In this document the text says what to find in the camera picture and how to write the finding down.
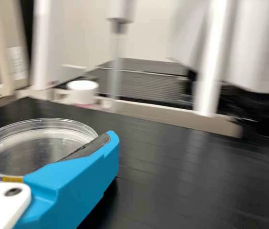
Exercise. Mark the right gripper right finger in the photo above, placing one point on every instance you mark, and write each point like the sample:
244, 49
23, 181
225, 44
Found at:
77, 183

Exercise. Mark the petri dish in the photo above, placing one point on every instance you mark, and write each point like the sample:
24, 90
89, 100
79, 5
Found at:
29, 148

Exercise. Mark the white-capped bottle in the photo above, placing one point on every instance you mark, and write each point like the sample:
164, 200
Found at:
83, 91

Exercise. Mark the white pipette stand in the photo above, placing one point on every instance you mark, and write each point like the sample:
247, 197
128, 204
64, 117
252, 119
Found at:
208, 71

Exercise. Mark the pipette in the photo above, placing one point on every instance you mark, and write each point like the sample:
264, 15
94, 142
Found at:
120, 12

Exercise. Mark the large black platform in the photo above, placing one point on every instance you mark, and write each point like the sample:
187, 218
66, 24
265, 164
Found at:
256, 107

